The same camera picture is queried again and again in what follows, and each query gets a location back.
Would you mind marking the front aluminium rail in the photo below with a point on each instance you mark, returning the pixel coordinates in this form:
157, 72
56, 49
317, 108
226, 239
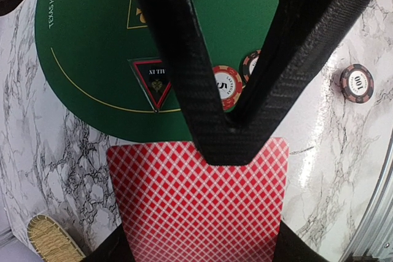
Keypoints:
373, 238

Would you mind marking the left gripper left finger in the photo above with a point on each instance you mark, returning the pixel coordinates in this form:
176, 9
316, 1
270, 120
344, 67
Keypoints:
115, 248

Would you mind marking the black poker chip stack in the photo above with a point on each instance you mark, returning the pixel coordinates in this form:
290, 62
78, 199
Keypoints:
357, 84

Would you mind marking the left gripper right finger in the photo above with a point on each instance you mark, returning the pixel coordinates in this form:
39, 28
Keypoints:
290, 248

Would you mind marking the red playing card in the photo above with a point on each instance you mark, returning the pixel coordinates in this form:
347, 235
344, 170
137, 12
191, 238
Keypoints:
174, 206

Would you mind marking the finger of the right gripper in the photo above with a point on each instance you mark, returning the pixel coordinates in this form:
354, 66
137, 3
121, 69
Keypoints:
302, 36

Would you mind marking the woven bamboo tray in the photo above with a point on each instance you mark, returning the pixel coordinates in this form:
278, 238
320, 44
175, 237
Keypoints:
51, 242

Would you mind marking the black triangular dealer button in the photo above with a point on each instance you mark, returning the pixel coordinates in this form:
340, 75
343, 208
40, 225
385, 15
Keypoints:
152, 77

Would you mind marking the red chip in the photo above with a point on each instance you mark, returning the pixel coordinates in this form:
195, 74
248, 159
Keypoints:
229, 84

